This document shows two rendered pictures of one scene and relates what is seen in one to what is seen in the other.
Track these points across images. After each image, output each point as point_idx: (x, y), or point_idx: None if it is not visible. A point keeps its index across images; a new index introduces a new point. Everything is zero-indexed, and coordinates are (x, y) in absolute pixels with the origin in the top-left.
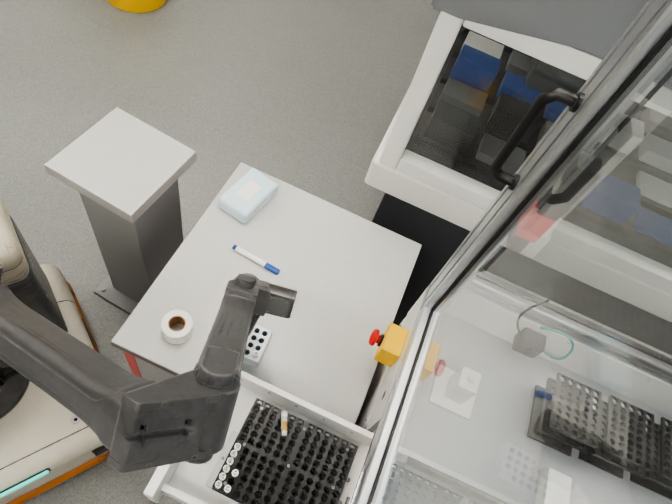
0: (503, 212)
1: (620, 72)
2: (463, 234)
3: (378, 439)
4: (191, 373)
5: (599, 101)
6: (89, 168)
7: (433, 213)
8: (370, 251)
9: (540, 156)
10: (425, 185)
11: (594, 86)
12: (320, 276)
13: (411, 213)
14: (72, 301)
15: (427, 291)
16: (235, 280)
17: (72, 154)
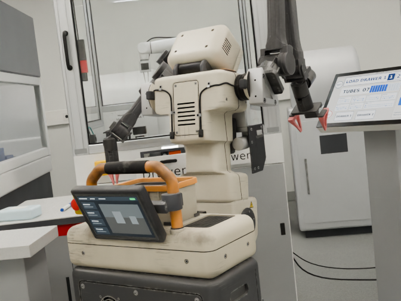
0: (79, 73)
1: (71, 15)
2: (11, 199)
3: (150, 138)
4: (166, 54)
5: (73, 24)
6: (22, 239)
7: (7, 192)
8: (39, 202)
9: (71, 51)
10: (0, 175)
11: (66, 25)
12: (65, 202)
13: (1, 207)
14: None
15: (78, 150)
16: (114, 123)
17: (11, 244)
